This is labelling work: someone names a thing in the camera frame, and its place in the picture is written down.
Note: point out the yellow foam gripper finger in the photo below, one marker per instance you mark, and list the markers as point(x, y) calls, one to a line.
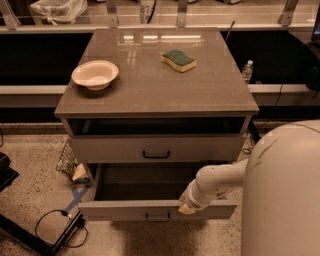
point(186, 209)

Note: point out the grey drawer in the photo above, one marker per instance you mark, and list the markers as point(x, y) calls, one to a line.
point(146, 192)
point(154, 149)

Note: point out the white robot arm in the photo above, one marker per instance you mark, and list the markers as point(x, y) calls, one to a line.
point(281, 192)

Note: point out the grey top drawer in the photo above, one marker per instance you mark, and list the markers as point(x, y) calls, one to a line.
point(154, 149)

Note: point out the grey drawer cabinet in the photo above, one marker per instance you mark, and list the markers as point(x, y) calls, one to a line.
point(150, 98)

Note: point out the black table leg right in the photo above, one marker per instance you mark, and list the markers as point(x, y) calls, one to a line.
point(254, 132)

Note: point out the green yellow sponge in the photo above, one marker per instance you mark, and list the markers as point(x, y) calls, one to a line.
point(178, 60)

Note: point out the clear plastic water bottle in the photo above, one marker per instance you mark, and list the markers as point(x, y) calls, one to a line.
point(247, 71)

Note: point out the white bowl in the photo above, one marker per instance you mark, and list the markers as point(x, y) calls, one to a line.
point(95, 75)

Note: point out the black stand leg left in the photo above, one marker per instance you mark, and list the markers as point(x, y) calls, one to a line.
point(33, 242)

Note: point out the clear plastic bag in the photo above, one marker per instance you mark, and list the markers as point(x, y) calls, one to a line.
point(60, 11)

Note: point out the wire mesh basket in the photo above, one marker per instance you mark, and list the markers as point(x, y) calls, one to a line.
point(69, 165)

